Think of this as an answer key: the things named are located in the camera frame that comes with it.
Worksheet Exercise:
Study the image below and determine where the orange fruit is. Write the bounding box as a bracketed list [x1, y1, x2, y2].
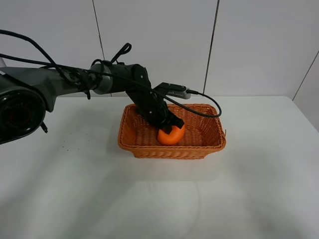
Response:
[158, 125, 185, 146]

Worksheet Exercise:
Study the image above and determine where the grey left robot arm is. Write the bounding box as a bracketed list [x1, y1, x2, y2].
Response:
[0, 63, 190, 143]

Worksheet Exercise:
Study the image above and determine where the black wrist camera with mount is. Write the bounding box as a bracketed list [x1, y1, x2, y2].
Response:
[154, 82, 199, 100]

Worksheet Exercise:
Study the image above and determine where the orange wicker basket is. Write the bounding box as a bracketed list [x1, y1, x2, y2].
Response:
[118, 104, 226, 159]

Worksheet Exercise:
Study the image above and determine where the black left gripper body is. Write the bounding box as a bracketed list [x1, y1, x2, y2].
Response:
[126, 86, 174, 128]

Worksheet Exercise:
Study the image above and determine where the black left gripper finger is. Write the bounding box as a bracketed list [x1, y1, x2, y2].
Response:
[159, 125, 172, 134]
[168, 116, 184, 129]

